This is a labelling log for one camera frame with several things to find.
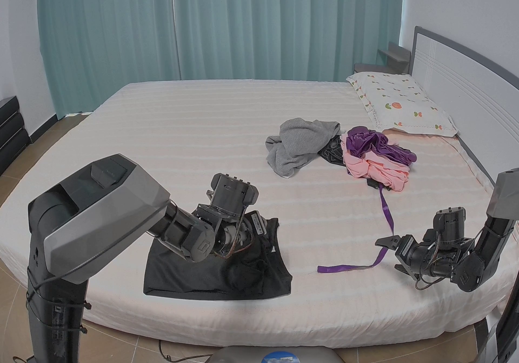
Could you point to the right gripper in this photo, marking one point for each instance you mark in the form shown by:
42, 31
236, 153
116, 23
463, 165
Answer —
413, 258

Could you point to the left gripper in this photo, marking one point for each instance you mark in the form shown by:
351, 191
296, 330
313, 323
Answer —
243, 239

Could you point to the black T-shirt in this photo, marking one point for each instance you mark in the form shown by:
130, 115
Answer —
211, 276

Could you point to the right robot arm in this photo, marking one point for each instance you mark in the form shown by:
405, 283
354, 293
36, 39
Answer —
486, 248

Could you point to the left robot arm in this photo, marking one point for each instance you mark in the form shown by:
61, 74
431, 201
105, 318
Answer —
101, 207

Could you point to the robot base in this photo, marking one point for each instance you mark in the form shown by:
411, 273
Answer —
243, 356

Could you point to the bed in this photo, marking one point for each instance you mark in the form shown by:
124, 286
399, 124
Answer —
182, 142

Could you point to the pink garment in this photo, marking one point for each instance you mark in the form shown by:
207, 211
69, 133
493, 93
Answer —
377, 169

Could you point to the purple garment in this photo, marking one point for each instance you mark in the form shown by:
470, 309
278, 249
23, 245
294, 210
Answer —
365, 141

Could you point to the black patterned garment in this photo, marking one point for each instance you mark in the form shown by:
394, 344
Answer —
332, 152

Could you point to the grey garment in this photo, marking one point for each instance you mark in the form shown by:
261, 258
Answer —
298, 142

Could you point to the white printed pillow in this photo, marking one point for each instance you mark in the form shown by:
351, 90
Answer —
401, 104

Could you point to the grey bedside table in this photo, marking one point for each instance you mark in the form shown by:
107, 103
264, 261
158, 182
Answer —
389, 59

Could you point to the blue-green curtain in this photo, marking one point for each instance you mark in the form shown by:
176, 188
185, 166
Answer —
109, 29
284, 12

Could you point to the black chest of drawers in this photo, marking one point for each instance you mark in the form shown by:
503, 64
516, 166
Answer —
11, 130

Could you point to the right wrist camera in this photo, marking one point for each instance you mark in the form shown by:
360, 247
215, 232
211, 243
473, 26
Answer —
407, 272

